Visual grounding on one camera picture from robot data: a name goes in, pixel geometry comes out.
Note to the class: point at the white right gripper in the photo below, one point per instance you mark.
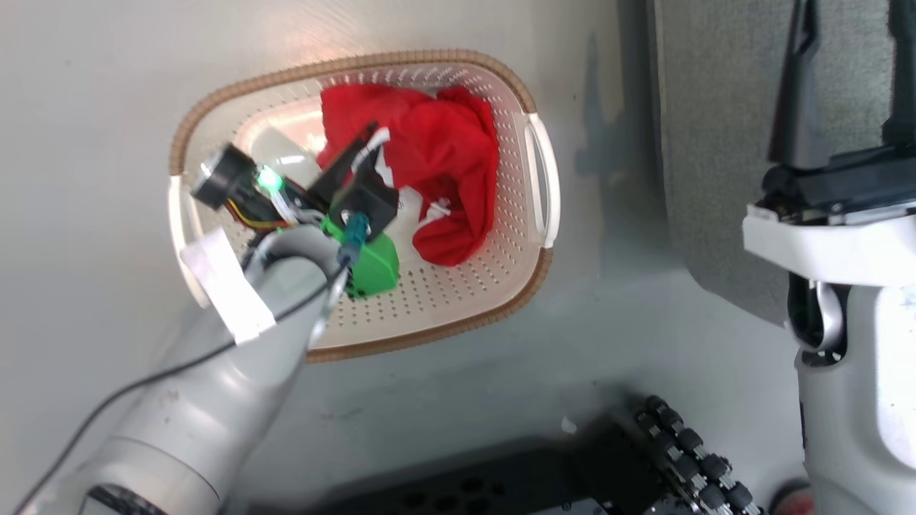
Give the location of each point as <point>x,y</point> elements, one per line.
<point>837,229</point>

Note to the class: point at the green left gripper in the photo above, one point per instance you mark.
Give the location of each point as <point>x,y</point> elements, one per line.
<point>372,268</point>

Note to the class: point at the red and white garment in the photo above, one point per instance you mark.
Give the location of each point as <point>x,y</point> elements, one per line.
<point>444,150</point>

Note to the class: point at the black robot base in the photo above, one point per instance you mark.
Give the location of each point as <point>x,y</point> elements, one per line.
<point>501,479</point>

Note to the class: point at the grey fabric sofa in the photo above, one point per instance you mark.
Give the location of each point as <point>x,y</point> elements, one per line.
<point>715,143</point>

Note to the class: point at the white laundry basket brown rim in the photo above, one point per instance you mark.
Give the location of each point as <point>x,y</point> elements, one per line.
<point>465,300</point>

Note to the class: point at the white tape label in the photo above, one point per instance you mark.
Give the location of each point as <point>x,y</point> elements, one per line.
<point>229,286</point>

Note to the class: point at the black roller omni wheel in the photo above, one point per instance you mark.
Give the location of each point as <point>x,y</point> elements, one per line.
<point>694,458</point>

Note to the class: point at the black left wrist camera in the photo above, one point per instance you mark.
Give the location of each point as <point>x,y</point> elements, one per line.
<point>225,177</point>

